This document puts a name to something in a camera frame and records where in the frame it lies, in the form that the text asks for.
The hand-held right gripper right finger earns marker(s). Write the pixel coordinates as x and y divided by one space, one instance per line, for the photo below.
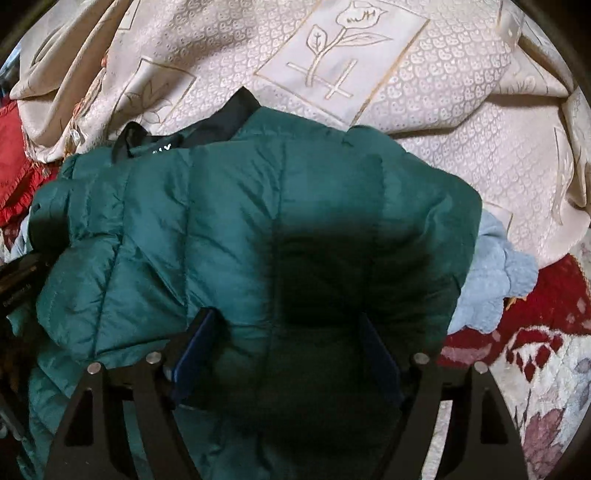
381 364

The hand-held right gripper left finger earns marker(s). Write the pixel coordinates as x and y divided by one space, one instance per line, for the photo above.
196 355

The green quilted puffer jacket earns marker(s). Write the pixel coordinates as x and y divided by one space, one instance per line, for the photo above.
231 207

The red heart-shaped frilled pillow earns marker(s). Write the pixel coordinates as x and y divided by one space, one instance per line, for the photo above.
14 152

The light blue fluffy cloth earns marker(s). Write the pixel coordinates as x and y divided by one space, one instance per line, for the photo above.
489 277

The floral red and white bedspread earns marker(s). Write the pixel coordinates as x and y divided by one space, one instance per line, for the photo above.
531 369

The cream embroidered quilt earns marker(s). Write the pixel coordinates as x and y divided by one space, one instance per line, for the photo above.
438 115

